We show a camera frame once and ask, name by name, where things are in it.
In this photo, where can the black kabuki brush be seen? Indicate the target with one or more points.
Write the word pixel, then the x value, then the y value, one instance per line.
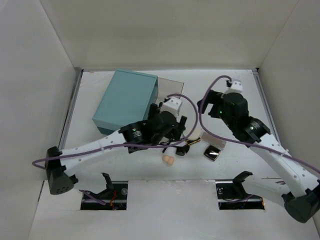
pixel 170 141

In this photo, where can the clear acrylic box door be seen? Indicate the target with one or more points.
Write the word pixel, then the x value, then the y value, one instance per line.
pixel 167 87

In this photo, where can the teal makeup organizer box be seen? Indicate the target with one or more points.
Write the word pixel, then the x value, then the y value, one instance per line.
pixel 126 100

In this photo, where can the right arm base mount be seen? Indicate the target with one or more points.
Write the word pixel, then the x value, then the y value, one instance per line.
pixel 231 194

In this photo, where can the gold black mirror compact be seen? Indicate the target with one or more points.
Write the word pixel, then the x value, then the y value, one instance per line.
pixel 212 153

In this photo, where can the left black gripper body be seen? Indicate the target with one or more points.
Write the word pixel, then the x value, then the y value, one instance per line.
pixel 179 133

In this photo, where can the white round powder puff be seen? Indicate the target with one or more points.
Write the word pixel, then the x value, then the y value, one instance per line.
pixel 196 134

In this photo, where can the peach makeup sponge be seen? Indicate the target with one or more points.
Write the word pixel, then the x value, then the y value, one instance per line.
pixel 168 160

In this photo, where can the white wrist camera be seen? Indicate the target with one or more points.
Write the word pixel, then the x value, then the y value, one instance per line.
pixel 172 105
pixel 234 86

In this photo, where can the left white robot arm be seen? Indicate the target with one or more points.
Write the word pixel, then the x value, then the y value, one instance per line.
pixel 62 165

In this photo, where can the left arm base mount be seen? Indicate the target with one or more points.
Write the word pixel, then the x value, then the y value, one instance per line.
pixel 112 198

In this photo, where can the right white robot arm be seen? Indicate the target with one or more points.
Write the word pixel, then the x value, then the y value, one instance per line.
pixel 300 194

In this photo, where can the black fan brush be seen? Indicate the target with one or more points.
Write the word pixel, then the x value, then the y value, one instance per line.
pixel 171 149

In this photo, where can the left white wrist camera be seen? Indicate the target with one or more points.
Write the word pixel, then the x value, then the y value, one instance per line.
pixel 172 105

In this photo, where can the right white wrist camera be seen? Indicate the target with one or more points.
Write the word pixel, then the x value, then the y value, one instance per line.
pixel 234 86

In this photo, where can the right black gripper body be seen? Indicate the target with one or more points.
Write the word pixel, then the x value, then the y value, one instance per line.
pixel 216 99

